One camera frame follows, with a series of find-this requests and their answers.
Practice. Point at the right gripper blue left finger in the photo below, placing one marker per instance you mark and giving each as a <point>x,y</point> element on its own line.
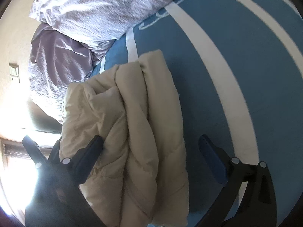
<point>57,199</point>

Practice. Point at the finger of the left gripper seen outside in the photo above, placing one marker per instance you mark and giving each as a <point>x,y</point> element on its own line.
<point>33,150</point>

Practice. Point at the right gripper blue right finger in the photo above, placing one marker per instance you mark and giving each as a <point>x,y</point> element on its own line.
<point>258,205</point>

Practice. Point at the beige puffer jacket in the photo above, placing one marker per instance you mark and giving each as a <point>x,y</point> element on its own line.
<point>140,178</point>

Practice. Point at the black flat monitor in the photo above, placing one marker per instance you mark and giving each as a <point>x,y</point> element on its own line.
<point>41,121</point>

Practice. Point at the lavender pillow left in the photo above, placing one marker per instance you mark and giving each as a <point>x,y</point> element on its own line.
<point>55,62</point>

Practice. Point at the lavender duvet right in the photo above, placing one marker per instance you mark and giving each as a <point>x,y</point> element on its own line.
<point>94,23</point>

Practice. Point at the blue white striped bedsheet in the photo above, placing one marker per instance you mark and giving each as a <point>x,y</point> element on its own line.
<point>237,66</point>

